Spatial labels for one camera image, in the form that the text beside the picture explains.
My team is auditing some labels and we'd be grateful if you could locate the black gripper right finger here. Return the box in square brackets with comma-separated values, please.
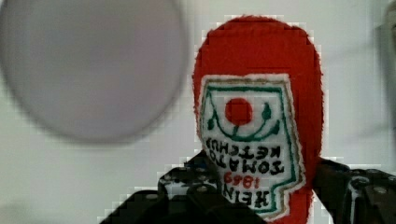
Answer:
[313, 159, 396, 224]

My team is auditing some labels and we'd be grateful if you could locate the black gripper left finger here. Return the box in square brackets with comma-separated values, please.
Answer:
[100, 152, 267, 224]

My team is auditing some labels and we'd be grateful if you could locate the red plush ketchup bottle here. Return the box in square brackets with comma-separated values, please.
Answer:
[192, 16, 323, 224]

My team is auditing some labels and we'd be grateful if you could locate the grey round plate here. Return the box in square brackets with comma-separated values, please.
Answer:
[1, 0, 189, 144]

